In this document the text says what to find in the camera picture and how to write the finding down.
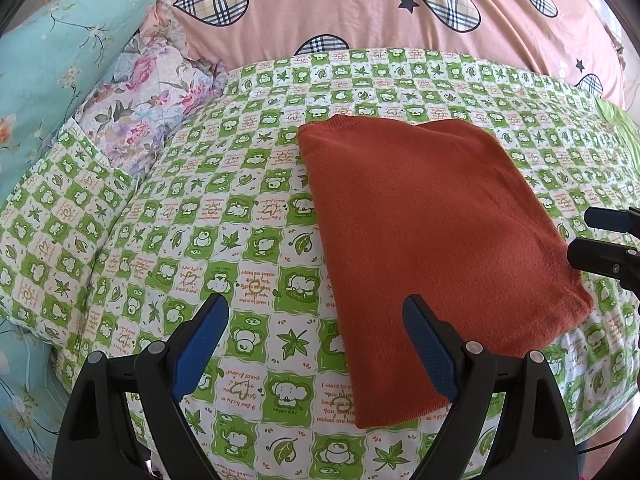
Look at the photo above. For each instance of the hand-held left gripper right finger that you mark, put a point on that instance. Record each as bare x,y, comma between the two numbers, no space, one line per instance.
432,355

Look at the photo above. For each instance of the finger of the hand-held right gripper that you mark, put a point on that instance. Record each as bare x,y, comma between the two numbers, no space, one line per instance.
612,219
600,255

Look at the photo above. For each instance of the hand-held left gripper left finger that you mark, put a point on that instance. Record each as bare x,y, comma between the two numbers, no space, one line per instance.
197,350

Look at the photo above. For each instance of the orange knit sweater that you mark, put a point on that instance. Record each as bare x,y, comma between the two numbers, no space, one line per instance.
430,220

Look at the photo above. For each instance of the light green cloth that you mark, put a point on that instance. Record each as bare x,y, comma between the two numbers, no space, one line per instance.
622,127

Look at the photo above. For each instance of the green checkered printed blanket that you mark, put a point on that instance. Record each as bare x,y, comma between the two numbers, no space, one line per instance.
240,220

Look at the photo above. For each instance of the teal floral bed sheet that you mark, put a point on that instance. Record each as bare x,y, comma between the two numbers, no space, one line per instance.
25,390

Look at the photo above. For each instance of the green checkered printed pillow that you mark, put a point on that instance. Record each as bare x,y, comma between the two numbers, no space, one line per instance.
65,210

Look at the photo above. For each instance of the pink floral ruffled pillow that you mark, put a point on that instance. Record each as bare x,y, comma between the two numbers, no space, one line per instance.
150,100

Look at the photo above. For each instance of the teal floral pillow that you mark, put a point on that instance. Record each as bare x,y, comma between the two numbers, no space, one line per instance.
55,65

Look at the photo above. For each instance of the pink quilt with plaid hearts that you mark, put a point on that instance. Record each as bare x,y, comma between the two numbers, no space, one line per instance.
350,15

